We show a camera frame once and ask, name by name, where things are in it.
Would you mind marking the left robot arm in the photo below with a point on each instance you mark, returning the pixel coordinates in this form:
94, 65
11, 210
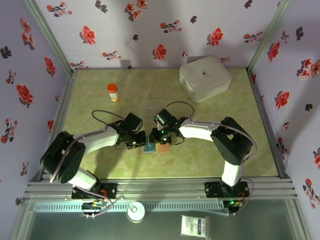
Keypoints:
100, 142

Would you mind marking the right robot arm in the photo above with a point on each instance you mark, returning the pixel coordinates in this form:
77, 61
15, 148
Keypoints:
200, 132

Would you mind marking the orange-capped pill bottle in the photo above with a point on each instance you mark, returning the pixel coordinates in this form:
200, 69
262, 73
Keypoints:
113, 93

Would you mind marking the white zip case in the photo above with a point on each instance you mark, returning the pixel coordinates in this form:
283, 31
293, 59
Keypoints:
205, 77

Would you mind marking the pull-tab tin can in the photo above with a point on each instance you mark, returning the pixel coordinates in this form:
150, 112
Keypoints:
135, 212

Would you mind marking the small controller circuit board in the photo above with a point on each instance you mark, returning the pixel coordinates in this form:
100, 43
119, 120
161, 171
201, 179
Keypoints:
232, 206
93, 207

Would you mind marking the white tissue pack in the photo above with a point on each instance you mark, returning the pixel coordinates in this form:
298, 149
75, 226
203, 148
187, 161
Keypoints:
194, 226

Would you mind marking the aluminium front rail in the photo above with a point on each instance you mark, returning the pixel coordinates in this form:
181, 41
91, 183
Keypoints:
162, 190

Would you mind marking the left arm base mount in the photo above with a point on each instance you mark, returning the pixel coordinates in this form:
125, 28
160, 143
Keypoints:
110, 191

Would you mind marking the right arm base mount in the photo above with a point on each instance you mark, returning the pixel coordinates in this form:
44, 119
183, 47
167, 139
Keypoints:
212, 190

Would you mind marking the aluminium side rail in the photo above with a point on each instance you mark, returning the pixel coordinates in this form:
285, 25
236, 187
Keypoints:
65, 95
259, 100

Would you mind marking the aluminium frame post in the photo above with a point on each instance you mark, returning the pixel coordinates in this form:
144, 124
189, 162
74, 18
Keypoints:
51, 37
267, 37

